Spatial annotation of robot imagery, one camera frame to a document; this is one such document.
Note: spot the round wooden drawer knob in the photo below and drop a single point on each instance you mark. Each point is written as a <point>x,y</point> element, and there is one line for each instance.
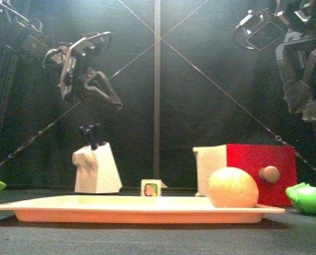
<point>269,174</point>

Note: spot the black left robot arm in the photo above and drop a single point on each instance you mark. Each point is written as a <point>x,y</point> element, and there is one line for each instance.
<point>18,28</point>

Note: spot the vertical metal frame pole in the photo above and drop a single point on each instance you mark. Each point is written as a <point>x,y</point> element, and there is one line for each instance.
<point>157,99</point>

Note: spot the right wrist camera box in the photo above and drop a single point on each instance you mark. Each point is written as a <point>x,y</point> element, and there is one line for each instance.
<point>264,31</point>

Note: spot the wooden drawer box red front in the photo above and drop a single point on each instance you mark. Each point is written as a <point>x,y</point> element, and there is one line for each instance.
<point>253,157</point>

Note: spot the tan toy egg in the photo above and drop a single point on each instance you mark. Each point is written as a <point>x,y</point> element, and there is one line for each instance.
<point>232,188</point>

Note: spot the green toy pepper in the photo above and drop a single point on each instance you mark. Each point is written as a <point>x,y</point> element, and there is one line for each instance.
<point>308,199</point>

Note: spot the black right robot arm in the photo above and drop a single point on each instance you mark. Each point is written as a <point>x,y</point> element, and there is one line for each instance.
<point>308,10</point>

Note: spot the orange plastic tray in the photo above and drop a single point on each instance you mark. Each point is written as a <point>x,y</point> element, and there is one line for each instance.
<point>120,210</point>

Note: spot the small printed wooden cube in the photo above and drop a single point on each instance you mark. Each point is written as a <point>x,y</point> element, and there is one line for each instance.
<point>150,188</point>

